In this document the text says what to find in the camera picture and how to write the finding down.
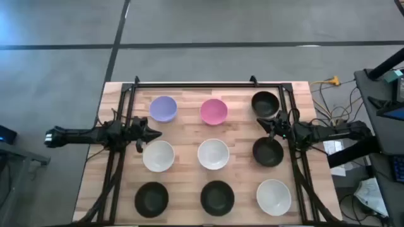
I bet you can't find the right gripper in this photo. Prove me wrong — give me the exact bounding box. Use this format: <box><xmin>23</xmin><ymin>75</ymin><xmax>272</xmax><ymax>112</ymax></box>
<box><xmin>256</xmin><ymin>109</ymin><xmax>292</xmax><ymax>142</ymax></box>

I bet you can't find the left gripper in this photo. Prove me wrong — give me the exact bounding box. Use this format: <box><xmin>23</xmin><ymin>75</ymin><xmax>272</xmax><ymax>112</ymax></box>
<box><xmin>129</xmin><ymin>115</ymin><xmax>163</xmax><ymax>154</ymax></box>

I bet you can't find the white bowl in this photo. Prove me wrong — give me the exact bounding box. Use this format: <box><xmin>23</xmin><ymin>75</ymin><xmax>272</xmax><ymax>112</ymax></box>
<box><xmin>142</xmin><ymin>139</ymin><xmax>175</xmax><ymax>173</ymax></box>
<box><xmin>256</xmin><ymin>178</ymin><xmax>292</xmax><ymax>217</ymax></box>
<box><xmin>197</xmin><ymin>137</ymin><xmax>230</xmax><ymax>171</ymax></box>

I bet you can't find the black bowl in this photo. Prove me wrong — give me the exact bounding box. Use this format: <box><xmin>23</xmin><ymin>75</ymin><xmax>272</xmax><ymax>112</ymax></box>
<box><xmin>199</xmin><ymin>180</ymin><xmax>235</xmax><ymax>218</ymax></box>
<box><xmin>134</xmin><ymin>181</ymin><xmax>170</xmax><ymax>219</ymax></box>
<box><xmin>251</xmin><ymin>90</ymin><xmax>281</xmax><ymax>119</ymax></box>
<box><xmin>252</xmin><ymin>136</ymin><xmax>285</xmax><ymax>168</ymax></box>

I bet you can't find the purple bowl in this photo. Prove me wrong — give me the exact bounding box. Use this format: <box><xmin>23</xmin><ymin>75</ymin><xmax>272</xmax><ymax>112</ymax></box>
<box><xmin>149</xmin><ymin>95</ymin><xmax>178</xmax><ymax>124</ymax></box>

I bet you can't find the pink bowl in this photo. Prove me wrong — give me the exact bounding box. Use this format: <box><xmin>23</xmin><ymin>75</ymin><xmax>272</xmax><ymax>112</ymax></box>
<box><xmin>199</xmin><ymin>98</ymin><xmax>229</xmax><ymax>126</ymax></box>

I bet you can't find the white paper sheet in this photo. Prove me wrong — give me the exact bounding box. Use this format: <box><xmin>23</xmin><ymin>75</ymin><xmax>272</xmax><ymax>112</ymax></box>
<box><xmin>322</xmin><ymin>139</ymin><xmax>347</xmax><ymax>177</ymax></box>

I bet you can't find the black slanted bar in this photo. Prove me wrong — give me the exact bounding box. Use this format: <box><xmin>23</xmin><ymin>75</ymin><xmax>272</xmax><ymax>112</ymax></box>
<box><xmin>326</xmin><ymin>136</ymin><xmax>381</xmax><ymax>169</ymax></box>

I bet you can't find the dark grey desk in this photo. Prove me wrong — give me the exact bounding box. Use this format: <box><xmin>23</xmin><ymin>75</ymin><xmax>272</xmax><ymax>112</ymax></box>
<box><xmin>353</xmin><ymin>67</ymin><xmax>404</xmax><ymax>227</ymax></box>

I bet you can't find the white plastic bag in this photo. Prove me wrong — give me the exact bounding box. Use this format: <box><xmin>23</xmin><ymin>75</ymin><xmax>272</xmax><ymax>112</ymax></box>
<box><xmin>353</xmin><ymin>177</ymin><xmax>389</xmax><ymax>218</ymax></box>

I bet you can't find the blue screen display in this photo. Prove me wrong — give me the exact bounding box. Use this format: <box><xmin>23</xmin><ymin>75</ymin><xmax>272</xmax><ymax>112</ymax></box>
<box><xmin>377</xmin><ymin>105</ymin><xmax>404</xmax><ymax>122</ymax></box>

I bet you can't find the black pole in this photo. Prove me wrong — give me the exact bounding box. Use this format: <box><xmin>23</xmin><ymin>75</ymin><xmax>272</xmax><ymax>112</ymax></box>
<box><xmin>367</xmin><ymin>47</ymin><xmax>404</xmax><ymax>80</ymax></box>

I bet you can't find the teal box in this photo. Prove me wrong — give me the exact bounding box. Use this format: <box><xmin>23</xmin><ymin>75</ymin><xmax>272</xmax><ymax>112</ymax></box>
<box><xmin>383</xmin><ymin>69</ymin><xmax>404</xmax><ymax>84</ymax></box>

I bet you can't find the grey metal stand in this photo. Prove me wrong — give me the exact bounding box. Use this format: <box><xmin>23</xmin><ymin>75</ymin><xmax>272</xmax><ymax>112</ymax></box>
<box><xmin>0</xmin><ymin>141</ymin><xmax>51</xmax><ymax>227</ymax></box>

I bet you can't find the black keyboard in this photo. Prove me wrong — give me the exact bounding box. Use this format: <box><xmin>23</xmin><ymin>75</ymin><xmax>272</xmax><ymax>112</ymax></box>
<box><xmin>392</xmin><ymin>153</ymin><xmax>404</xmax><ymax>184</ymax></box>

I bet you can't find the black device with blue light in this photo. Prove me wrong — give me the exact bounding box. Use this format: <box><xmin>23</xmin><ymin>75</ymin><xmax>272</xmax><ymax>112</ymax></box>
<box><xmin>0</xmin><ymin>124</ymin><xmax>18</xmax><ymax>146</ymax></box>

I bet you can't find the black floor cable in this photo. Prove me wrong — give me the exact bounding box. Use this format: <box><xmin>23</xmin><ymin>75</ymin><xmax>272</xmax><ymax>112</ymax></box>
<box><xmin>311</xmin><ymin>83</ymin><xmax>364</xmax><ymax>127</ymax></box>

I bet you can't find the black metal table frame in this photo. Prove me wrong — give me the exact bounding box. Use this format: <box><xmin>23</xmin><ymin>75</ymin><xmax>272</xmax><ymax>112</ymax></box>
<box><xmin>74</xmin><ymin>74</ymin><xmax>343</xmax><ymax>226</ymax></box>

